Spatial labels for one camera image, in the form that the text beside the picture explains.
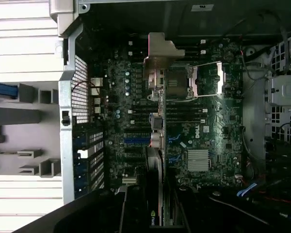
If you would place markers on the grey metal PC case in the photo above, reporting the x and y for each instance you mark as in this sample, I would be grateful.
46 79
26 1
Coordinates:
68 116

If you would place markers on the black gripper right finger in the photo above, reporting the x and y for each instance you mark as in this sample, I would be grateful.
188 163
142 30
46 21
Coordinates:
184 213

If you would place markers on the silver finned chipset heatsink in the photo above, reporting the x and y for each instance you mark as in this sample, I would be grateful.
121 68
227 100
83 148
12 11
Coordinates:
198 160

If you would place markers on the white label sticker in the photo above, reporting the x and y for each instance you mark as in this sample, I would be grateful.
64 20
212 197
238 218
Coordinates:
202 7

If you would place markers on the CPU socket with metal frame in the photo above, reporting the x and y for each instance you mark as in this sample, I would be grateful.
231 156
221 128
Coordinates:
196 80

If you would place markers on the grey parts rack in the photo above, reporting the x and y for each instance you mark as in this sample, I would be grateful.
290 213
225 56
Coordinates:
26 136

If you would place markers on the blue expansion slot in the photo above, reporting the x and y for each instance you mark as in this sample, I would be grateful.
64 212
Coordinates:
135 140

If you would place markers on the metal disk bay cage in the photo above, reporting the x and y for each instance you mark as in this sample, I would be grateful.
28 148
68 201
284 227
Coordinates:
285 92

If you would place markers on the white short expansion slot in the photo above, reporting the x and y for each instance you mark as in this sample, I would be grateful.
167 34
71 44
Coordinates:
129 180

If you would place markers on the silver rear port block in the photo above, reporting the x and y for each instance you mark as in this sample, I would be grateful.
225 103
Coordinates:
96 85

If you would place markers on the green Dell motherboard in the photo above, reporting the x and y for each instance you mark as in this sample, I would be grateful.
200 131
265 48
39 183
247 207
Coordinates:
208 136

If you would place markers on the black RAM slot bank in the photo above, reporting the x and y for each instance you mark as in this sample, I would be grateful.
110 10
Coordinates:
191 49
184 114

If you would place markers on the blue part on rack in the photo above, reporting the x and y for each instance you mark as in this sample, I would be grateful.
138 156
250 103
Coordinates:
2 90

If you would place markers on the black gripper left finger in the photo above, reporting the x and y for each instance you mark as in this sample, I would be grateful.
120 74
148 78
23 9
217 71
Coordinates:
133 208

